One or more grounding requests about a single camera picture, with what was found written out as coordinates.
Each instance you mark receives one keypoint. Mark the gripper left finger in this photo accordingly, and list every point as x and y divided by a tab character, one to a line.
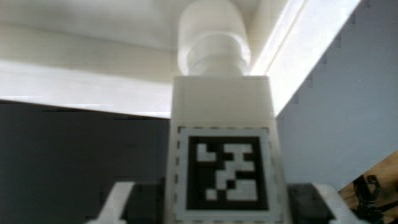
110	213

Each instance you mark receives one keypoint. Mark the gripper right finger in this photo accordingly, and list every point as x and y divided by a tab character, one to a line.
341	212

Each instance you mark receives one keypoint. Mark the white table leg with tag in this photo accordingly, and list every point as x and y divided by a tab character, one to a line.
224	180

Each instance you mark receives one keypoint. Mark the white square table top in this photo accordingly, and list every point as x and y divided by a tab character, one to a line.
87	49

